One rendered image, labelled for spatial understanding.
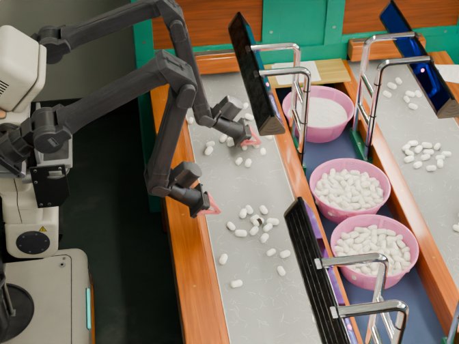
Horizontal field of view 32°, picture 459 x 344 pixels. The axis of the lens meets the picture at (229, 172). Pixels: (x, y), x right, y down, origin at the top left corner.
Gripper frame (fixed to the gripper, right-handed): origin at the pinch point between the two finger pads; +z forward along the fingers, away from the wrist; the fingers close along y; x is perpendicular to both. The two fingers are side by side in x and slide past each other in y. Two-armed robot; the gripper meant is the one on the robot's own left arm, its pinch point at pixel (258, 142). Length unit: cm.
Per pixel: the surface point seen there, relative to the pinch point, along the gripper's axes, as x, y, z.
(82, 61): 73, 129, -26
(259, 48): -28.2, 6.1, -20.5
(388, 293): -9, -66, 28
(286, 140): -5.9, -0.1, 8.1
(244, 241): 9.9, -44.6, -8.1
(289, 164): -4.8, -13.0, 6.8
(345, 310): -27, -106, -21
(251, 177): 5.3, -15.2, -2.3
